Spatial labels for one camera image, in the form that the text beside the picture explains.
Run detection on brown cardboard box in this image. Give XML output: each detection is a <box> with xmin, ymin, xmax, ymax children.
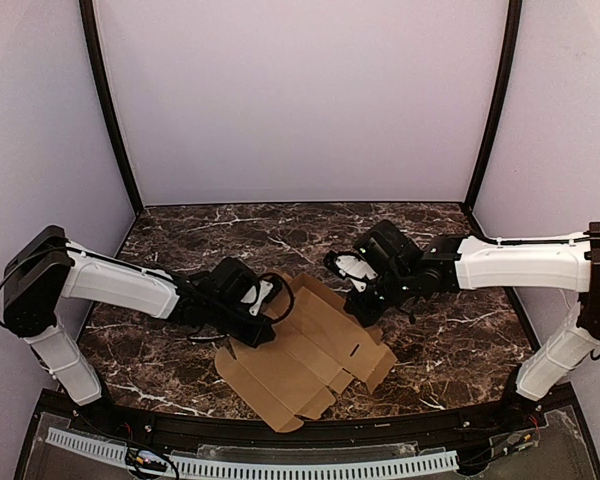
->
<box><xmin>214</xmin><ymin>273</ymin><xmax>397</xmax><ymax>433</ymax></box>

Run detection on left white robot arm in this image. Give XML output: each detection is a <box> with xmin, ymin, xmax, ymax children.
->
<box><xmin>0</xmin><ymin>225</ymin><xmax>283</xmax><ymax>407</ymax></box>

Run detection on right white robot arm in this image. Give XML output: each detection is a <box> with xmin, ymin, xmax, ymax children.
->
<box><xmin>323</xmin><ymin>220</ymin><xmax>600</xmax><ymax>403</ymax></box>

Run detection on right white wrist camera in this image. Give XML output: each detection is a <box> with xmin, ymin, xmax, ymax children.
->
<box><xmin>323</xmin><ymin>251</ymin><xmax>377</xmax><ymax>292</ymax></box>

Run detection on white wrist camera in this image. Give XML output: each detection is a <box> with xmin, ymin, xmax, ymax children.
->
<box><xmin>323</xmin><ymin>251</ymin><xmax>377</xmax><ymax>292</ymax></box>
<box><xmin>241</xmin><ymin>279</ymin><xmax>280</xmax><ymax>316</ymax></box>

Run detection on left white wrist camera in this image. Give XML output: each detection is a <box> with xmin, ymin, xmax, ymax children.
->
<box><xmin>241</xmin><ymin>279</ymin><xmax>280</xmax><ymax>316</ymax></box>

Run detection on black front table rail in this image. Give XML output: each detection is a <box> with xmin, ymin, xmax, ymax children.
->
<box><xmin>82</xmin><ymin>401</ymin><xmax>500</xmax><ymax>450</ymax></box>

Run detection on white slotted cable duct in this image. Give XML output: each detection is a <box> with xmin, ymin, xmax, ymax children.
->
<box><xmin>45</xmin><ymin>427</ymin><xmax>459</xmax><ymax>479</ymax></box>

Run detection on right black frame post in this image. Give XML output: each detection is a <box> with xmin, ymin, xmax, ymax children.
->
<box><xmin>463</xmin><ymin>0</ymin><xmax>523</xmax><ymax>212</ymax></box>

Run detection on black frame post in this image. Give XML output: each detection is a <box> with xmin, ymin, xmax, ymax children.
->
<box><xmin>78</xmin><ymin>0</ymin><xmax>144</xmax><ymax>216</ymax></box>
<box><xmin>463</xmin><ymin>0</ymin><xmax>523</xmax><ymax>212</ymax></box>

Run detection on left black frame post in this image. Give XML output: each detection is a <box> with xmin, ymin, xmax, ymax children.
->
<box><xmin>78</xmin><ymin>0</ymin><xmax>144</xmax><ymax>216</ymax></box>

